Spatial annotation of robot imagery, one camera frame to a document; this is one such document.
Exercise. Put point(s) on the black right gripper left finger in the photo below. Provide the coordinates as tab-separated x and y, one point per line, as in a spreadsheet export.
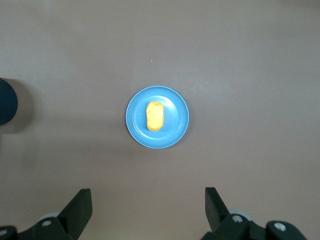
75	215

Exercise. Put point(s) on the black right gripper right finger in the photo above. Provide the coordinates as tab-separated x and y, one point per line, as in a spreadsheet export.
217	215

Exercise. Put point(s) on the blue plate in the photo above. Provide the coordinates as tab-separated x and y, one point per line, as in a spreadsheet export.
175	125

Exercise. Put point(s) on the brown table cover mat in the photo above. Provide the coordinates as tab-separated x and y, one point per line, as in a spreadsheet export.
237	50

